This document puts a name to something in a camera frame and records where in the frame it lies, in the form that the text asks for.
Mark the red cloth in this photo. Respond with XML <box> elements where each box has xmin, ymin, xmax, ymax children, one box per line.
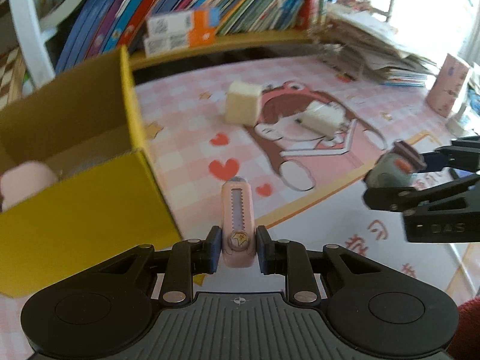
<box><xmin>449</xmin><ymin>295</ymin><xmax>480</xmax><ymax>360</ymax></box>

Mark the orange white toothpaste box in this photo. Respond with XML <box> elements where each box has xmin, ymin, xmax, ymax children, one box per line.
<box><xmin>146</xmin><ymin>6</ymin><xmax>220</xmax><ymax>35</ymax></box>
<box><xmin>143</xmin><ymin>26</ymin><xmax>218</xmax><ymax>57</ymax></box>

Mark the white wrapped eraser block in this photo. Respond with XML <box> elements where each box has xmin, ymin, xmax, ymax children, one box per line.
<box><xmin>299</xmin><ymin>101</ymin><xmax>348</xmax><ymax>140</ymax></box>

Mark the pink printed desk mat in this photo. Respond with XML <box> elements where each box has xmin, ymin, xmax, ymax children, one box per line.
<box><xmin>0</xmin><ymin>53</ymin><xmax>480</xmax><ymax>310</ymax></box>

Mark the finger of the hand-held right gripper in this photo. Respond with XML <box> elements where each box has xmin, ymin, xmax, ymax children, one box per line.
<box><xmin>412</xmin><ymin>135</ymin><xmax>480</xmax><ymax>174</ymax></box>
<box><xmin>362</xmin><ymin>174</ymin><xmax>480</xmax><ymax>214</ymax></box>

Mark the pile of papers and booklets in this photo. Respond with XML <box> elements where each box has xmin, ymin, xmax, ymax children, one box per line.
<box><xmin>318</xmin><ymin>5</ymin><xmax>438</xmax><ymax>88</ymax></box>

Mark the grey toy car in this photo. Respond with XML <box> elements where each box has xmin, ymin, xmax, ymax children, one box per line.
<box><xmin>365</xmin><ymin>140</ymin><xmax>427</xmax><ymax>189</ymax></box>

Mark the pink utility knife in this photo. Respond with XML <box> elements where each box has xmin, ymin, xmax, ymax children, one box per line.
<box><xmin>221</xmin><ymin>176</ymin><xmax>260</xmax><ymax>269</ymax></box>

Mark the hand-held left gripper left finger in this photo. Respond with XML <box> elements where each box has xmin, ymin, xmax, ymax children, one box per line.
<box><xmin>99</xmin><ymin>226</ymin><xmax>222</xmax><ymax>306</ymax></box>

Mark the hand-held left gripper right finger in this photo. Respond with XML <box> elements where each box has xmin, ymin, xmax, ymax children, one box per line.
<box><xmin>256</xmin><ymin>226</ymin><xmax>380</xmax><ymax>306</ymax></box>

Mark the white desk bookshelf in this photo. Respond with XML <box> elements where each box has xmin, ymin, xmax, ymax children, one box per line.
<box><xmin>7</xmin><ymin>0</ymin><xmax>403</xmax><ymax>88</ymax></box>

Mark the yellow cardboard box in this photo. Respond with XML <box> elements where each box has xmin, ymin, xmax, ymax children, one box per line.
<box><xmin>0</xmin><ymin>45</ymin><xmax>185</xmax><ymax>299</ymax></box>

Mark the pink plush pig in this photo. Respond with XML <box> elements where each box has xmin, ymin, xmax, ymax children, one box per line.
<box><xmin>0</xmin><ymin>161</ymin><xmax>59</xmax><ymax>213</ymax></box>

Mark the white foam cube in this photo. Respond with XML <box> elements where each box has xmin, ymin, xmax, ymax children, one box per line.
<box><xmin>224</xmin><ymin>80</ymin><xmax>265</xmax><ymax>127</ymax></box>

